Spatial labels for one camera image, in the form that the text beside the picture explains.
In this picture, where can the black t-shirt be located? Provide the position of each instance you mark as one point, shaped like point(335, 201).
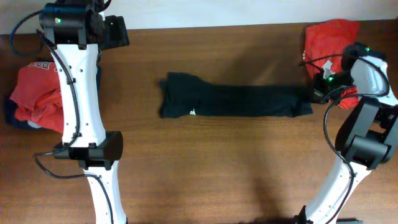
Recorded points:
point(186, 94)

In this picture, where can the navy folded t-shirt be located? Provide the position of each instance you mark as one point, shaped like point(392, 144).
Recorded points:
point(9, 115)

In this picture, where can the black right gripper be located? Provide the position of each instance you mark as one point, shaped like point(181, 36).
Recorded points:
point(318, 95)

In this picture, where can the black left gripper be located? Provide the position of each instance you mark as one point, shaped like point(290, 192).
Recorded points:
point(120, 37)

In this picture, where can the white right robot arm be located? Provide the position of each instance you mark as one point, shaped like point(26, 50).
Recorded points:
point(367, 138)

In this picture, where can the red RAM t-shirt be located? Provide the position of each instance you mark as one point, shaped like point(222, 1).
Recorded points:
point(327, 41)

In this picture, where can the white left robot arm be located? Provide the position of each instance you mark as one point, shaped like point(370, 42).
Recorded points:
point(76, 33)

